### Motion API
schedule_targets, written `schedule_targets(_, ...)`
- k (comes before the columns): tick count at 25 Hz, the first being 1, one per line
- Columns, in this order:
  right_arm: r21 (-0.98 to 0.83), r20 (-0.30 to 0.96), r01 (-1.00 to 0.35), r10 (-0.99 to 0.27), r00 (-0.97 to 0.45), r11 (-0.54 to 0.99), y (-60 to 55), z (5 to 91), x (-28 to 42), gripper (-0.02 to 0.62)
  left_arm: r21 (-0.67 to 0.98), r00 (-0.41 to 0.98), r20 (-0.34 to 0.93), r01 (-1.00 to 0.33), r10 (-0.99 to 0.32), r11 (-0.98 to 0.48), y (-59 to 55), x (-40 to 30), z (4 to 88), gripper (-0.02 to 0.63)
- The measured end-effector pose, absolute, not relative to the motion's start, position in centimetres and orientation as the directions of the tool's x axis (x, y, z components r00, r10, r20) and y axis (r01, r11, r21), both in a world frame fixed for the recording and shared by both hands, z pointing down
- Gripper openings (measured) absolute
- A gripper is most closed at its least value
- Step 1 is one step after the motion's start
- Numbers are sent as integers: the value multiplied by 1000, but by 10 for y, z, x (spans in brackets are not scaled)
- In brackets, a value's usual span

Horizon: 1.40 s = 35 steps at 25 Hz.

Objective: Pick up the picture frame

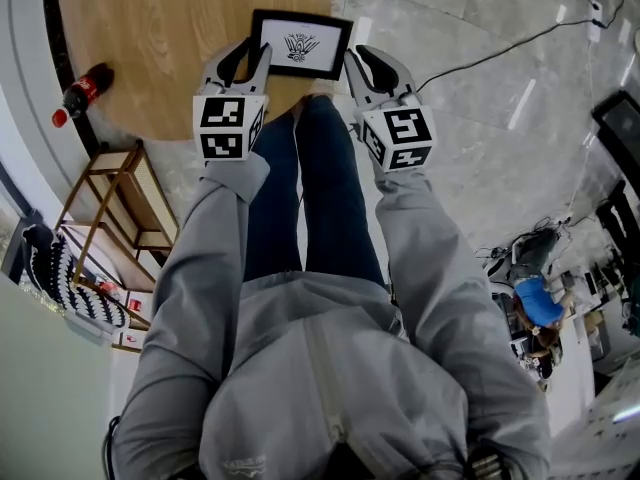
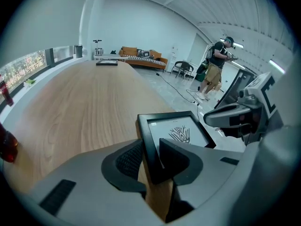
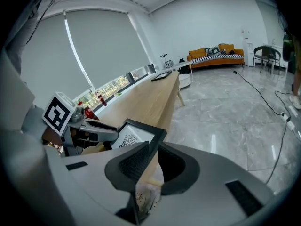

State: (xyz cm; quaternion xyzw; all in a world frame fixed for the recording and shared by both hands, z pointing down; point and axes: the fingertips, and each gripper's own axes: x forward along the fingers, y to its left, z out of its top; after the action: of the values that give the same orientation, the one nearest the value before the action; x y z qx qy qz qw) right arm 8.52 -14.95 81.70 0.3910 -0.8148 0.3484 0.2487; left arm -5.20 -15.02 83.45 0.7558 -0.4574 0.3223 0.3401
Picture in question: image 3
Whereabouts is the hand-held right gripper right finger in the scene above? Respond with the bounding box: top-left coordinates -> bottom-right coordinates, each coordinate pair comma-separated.
145,142 -> 276,226

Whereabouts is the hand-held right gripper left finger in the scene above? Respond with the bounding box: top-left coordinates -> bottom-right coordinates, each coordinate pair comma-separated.
46,141 -> 151,226

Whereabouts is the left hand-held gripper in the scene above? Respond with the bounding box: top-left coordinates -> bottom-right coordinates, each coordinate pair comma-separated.
41,92 -> 119,158

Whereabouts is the small black picture frame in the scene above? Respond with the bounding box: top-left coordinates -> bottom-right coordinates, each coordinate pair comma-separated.
110,118 -> 167,190

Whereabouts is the person's left forearm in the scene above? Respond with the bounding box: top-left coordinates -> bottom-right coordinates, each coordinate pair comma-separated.
21,107 -> 62,145

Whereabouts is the wooden coffee table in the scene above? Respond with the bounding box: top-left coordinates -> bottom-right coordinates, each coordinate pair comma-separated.
54,71 -> 186,188

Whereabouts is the cola bottle red label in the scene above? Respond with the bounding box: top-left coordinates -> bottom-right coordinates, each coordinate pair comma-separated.
77,101 -> 99,121
96,92 -> 108,107

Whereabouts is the person's right speckled shoe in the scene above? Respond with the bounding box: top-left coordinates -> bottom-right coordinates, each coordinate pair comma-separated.
136,180 -> 163,221

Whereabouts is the grey roller blind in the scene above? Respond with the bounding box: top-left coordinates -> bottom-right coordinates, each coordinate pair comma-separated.
65,9 -> 151,89
21,15 -> 92,103

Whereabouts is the white round basket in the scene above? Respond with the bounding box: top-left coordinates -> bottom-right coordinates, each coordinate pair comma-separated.
178,73 -> 191,89

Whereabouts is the white power strip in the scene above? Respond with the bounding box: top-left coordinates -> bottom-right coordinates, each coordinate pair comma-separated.
281,112 -> 296,130

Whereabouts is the long white table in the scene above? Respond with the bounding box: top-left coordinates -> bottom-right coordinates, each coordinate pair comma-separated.
162,60 -> 194,83

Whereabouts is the orange sofa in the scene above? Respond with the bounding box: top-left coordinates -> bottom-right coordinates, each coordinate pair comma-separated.
187,43 -> 245,69

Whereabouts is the person's grey hoodie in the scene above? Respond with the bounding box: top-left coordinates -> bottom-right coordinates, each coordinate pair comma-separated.
4,0 -> 51,80

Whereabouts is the black white striped throw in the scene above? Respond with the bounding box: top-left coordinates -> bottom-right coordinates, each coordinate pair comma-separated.
191,54 -> 244,62

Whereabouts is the patterned sofa cushion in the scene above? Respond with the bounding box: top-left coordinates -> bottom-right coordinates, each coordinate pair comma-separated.
206,46 -> 221,56

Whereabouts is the black metal chair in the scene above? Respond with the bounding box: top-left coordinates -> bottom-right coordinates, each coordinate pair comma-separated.
268,48 -> 282,75
253,45 -> 275,74

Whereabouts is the white water dispenser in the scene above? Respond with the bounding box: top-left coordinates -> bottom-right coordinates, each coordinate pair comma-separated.
242,28 -> 253,67

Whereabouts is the black green bag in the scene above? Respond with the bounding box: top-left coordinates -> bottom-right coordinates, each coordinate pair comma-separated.
282,29 -> 297,62

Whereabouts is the black power cable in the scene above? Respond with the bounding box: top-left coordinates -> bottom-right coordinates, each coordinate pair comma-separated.
275,90 -> 297,117
231,70 -> 286,117
265,121 -> 289,185

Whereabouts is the deer picture frame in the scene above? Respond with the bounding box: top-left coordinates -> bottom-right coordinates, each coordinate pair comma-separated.
151,71 -> 173,82

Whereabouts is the thin white cable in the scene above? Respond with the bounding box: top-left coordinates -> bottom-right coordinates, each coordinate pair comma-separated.
291,126 -> 301,145

